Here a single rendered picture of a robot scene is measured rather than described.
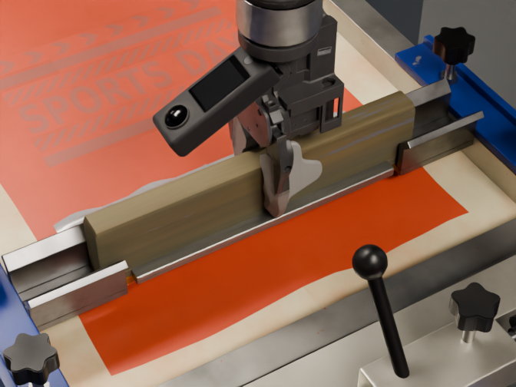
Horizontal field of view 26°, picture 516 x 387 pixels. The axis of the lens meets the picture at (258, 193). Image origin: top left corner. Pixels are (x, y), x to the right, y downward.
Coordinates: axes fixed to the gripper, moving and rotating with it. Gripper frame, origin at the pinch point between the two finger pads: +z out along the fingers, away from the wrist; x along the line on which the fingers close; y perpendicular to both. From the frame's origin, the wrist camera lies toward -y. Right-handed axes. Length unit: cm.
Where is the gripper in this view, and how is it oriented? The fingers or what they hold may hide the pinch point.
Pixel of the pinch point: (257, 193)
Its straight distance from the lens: 111.4
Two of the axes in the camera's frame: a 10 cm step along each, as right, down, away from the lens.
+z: 0.0, 7.0, 7.1
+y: 8.6, -3.6, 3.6
